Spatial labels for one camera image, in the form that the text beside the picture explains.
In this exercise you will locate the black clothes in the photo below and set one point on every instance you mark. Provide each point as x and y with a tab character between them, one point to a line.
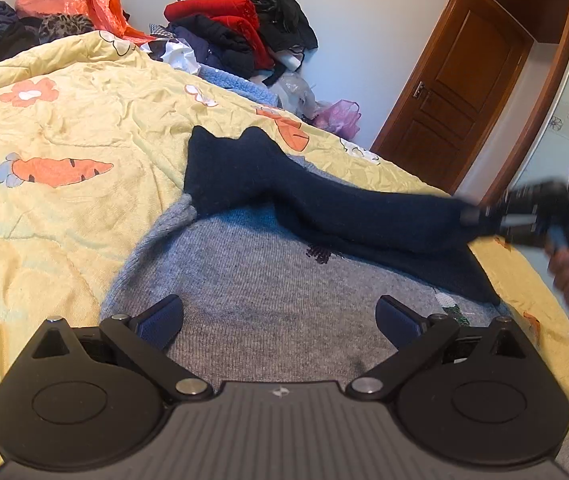
284	15

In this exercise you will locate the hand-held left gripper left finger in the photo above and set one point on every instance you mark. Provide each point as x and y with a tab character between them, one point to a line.
162	321

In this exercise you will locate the wooden wardrobe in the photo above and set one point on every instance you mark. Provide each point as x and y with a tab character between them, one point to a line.
554	5

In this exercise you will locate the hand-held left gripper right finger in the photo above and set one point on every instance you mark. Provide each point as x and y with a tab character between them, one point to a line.
395	320

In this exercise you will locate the yellow carrot print blanket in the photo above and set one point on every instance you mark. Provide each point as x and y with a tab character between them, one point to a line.
89	240

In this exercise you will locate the grey knit sweater navy sleeves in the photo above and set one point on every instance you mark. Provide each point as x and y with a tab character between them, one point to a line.
264	270

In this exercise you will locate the orange plastic bag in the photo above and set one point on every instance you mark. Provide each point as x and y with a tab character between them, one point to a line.
89	2

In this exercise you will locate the light blue towel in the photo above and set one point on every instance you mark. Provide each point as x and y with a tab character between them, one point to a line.
244	87

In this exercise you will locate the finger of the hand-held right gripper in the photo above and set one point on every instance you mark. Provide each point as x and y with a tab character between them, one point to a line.
484	217

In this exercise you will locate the leopard print cloth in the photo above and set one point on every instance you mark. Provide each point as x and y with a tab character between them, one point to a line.
64	25

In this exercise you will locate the wooden door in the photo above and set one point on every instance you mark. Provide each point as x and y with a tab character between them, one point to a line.
454	90

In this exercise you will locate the clear plastic bag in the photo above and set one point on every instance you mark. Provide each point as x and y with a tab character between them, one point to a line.
292	92

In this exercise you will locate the pink plastic bag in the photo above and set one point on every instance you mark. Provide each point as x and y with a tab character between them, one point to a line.
339	117

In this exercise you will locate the white cloth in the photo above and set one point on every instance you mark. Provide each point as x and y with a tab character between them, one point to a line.
177	55

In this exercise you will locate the red garment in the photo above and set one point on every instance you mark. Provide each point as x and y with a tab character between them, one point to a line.
204	10

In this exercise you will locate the navy clothes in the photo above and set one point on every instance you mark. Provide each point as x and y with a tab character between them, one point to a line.
214	40

